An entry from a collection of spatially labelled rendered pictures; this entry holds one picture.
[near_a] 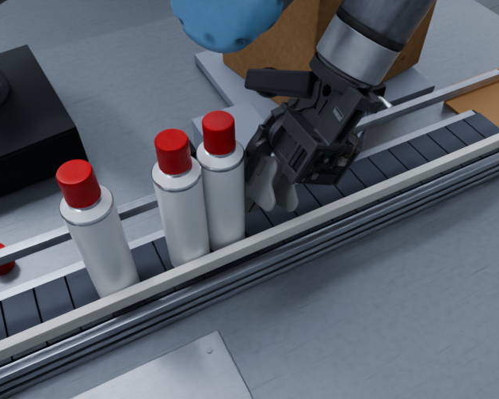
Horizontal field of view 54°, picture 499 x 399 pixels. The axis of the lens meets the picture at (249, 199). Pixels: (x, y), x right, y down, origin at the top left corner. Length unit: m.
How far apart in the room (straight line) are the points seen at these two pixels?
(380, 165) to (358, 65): 0.30
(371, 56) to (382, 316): 0.34
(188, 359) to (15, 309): 0.22
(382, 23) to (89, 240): 0.34
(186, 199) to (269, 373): 0.24
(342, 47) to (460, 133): 0.41
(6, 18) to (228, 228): 0.86
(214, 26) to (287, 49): 0.43
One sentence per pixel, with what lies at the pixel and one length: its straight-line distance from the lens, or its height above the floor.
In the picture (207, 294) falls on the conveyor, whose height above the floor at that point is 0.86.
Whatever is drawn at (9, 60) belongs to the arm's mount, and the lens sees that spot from 1.00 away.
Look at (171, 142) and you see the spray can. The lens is 0.48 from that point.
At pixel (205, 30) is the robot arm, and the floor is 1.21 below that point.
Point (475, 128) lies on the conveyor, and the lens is 0.87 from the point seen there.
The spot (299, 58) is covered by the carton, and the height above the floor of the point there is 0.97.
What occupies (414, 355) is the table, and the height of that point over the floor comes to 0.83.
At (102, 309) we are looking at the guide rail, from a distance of 0.58.
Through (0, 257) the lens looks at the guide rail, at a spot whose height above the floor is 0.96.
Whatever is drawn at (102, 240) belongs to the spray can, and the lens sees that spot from 0.51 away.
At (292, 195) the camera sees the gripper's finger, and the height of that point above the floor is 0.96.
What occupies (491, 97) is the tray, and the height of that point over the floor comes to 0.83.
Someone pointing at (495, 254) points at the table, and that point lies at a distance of 0.77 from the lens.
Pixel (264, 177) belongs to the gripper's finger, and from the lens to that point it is 0.56.
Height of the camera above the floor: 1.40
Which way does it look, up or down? 49 degrees down
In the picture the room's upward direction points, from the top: straight up
